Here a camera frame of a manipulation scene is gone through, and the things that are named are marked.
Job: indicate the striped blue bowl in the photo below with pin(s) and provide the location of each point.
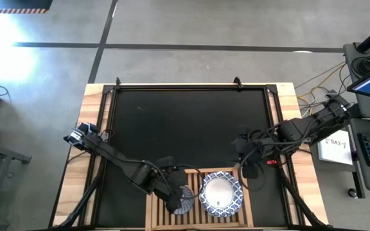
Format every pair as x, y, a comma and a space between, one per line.
187, 200

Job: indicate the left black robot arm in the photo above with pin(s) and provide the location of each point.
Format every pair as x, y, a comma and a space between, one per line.
114, 155

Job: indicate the white paper sign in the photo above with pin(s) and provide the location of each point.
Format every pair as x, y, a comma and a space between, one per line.
336, 147

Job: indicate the black caster wheel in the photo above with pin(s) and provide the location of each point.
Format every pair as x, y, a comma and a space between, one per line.
353, 193

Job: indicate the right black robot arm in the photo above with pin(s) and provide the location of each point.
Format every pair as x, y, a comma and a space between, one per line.
320, 120

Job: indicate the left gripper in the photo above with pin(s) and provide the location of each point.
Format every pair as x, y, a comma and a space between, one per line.
172, 179

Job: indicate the wooden slatted shelf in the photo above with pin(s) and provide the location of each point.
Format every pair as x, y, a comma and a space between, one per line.
149, 211

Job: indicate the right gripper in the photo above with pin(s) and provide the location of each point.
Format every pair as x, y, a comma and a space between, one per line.
250, 149

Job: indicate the hazard striped black mat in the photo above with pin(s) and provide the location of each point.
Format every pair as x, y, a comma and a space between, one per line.
14, 4

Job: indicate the black table clamp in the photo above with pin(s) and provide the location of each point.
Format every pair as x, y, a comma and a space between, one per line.
118, 81
238, 82

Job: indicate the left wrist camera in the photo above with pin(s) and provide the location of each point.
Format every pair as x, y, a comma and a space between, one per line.
165, 162

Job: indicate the black diagonal frame strut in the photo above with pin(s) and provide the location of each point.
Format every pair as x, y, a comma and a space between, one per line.
82, 202
300, 202

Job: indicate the grey metal stand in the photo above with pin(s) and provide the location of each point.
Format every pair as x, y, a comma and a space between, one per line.
8, 154

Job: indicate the blue white paper bowl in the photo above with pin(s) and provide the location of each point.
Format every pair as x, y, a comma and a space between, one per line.
220, 192

